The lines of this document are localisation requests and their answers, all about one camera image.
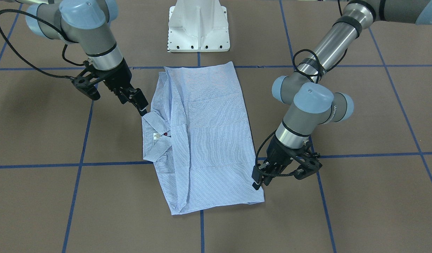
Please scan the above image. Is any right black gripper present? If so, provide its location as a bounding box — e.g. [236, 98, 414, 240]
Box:
[97, 60, 149, 117]

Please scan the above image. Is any light blue striped shirt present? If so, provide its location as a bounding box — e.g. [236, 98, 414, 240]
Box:
[142, 62, 265, 215]

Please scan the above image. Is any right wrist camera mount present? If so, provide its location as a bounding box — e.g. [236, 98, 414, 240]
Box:
[71, 60, 101, 101]

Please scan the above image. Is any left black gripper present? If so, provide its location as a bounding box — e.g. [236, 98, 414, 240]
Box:
[252, 134, 303, 190]

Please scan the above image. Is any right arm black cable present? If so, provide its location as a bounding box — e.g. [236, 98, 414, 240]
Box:
[0, 9, 86, 79]

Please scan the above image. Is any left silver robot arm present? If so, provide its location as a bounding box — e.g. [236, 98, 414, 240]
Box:
[252, 0, 432, 190]

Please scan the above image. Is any white pedestal column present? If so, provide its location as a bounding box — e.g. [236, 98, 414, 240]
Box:
[167, 0, 230, 53]

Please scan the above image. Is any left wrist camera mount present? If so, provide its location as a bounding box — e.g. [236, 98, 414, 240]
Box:
[294, 147, 322, 180]

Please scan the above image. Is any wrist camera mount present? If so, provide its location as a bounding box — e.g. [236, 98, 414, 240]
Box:
[71, 60, 101, 101]
[294, 147, 322, 180]

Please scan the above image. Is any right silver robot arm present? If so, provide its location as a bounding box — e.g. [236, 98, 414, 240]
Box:
[21, 0, 148, 116]

